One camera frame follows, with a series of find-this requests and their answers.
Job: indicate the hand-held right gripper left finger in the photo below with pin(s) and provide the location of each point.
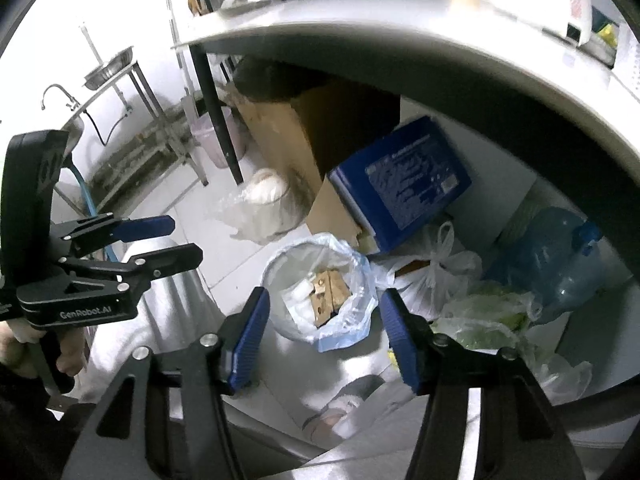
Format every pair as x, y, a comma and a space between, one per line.
247, 345

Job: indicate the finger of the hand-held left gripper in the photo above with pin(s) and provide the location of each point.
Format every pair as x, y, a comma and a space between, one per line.
145, 227
170, 257

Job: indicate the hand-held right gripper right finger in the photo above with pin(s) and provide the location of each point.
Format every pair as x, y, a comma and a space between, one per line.
400, 345

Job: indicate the white bin with plastic liner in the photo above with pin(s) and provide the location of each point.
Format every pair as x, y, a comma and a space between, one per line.
272, 270

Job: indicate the person's left hand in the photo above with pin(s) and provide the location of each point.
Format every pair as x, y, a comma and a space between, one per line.
15, 350

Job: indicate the person's white trousers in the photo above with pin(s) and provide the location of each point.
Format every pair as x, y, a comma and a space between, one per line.
170, 310

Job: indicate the grey slipper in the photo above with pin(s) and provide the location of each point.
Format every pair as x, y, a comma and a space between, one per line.
360, 387

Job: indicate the white tied plastic bag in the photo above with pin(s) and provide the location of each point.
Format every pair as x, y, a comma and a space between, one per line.
435, 275

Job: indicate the brown cardboard scrap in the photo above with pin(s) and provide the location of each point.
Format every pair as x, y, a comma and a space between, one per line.
330, 300

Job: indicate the bag of green vegetables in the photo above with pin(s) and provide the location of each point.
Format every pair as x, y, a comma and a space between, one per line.
490, 315

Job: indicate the pink waste basket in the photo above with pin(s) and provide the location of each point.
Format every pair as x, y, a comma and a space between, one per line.
205, 140

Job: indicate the metal faucet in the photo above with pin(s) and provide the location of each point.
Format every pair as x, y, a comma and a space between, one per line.
60, 91

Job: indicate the bagged white rice cooker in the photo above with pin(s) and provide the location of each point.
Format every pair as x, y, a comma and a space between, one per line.
270, 190

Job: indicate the stainless steel sink stand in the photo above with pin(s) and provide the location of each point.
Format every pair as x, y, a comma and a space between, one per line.
150, 105

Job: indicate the metal basin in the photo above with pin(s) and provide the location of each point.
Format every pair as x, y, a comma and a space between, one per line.
110, 67

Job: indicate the large brown cardboard box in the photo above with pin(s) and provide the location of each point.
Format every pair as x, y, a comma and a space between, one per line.
272, 130

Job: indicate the blue printed cardboard carton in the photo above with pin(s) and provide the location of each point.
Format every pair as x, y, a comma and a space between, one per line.
400, 180

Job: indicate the small clear plastic bag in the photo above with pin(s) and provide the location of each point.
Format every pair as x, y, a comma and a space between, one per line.
565, 375

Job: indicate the blue water jug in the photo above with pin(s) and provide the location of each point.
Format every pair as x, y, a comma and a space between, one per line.
545, 255

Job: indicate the green packet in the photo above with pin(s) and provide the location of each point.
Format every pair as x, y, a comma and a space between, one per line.
607, 35

